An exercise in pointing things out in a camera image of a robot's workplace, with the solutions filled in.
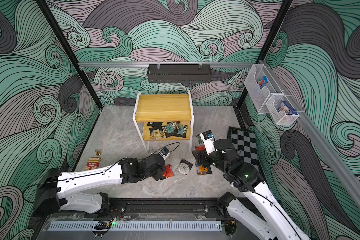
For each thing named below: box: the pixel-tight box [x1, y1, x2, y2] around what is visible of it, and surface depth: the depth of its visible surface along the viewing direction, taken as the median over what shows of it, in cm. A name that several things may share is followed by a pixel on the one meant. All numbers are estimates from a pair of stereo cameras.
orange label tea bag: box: [197, 165, 208, 175], surface depth 87 cm
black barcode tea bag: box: [146, 122, 163, 133], surface depth 90 cm
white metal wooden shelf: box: [132, 90, 195, 153], surface depth 79 cm
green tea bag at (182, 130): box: [176, 124, 188, 138], surface depth 87 cm
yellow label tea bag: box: [153, 129, 160, 137], surface depth 87 cm
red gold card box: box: [84, 157, 101, 171], surface depth 89 cm
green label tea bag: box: [162, 122, 175, 134], surface depth 87 cm
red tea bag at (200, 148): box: [195, 144, 206, 152], surface depth 98 cm
